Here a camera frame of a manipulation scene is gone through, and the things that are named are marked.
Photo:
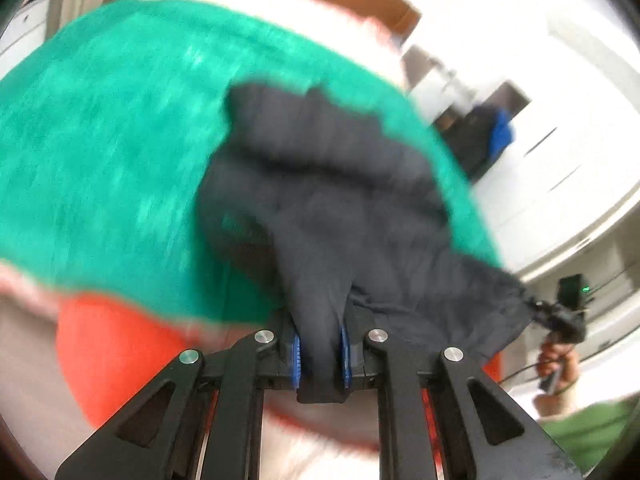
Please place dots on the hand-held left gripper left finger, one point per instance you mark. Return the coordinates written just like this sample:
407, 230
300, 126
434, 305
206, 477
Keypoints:
296, 360

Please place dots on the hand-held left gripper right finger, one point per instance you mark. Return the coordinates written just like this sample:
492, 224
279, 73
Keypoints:
345, 360

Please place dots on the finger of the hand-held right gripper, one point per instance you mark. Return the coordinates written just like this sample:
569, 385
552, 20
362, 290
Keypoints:
542, 309

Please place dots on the black quilted jacket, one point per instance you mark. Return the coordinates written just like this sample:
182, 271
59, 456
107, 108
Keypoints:
340, 210

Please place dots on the person's right forearm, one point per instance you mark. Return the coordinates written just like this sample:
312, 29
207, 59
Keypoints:
590, 435

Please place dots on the person's right hand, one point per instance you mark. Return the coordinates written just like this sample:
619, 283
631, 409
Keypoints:
562, 365

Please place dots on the white wardrobe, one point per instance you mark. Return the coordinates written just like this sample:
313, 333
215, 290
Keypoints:
565, 160

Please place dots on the orange knit blanket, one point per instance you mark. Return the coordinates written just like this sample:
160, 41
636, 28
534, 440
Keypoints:
125, 350

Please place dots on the blue hooded garment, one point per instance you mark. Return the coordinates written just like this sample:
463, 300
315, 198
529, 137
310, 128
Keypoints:
502, 135

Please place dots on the black coat on chair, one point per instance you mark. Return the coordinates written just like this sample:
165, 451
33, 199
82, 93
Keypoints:
472, 140

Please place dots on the white desk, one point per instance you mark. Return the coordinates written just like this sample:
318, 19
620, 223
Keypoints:
435, 80

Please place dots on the green plush blanket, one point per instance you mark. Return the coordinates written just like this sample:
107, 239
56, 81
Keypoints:
100, 160

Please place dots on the pink striped bedsheet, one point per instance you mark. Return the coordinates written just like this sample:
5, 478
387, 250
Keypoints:
300, 5

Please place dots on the white low cabinet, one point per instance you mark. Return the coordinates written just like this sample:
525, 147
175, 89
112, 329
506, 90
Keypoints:
20, 25

